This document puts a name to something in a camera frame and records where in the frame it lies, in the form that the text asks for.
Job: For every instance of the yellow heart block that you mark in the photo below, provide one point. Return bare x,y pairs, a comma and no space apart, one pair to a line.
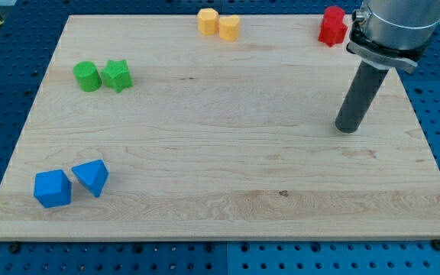
229,27

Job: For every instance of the green star block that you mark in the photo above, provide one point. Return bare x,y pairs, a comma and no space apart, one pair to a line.
116,75

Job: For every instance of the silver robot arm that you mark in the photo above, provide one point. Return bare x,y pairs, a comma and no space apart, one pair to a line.
393,33

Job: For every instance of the green cylinder block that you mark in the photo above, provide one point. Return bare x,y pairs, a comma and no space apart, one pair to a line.
87,76

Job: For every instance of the red star block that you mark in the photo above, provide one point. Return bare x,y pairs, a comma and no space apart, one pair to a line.
332,32

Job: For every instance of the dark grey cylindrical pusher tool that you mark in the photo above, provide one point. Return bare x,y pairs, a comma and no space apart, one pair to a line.
361,93

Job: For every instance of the yellow hexagon block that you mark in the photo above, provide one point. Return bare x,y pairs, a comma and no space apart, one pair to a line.
207,21

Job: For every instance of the blue triangle block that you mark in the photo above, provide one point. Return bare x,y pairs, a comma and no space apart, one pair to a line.
92,175

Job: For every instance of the light wooden board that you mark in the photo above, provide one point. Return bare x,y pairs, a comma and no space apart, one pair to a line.
217,140

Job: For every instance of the blue cube block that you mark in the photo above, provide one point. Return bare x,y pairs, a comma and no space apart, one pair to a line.
52,188

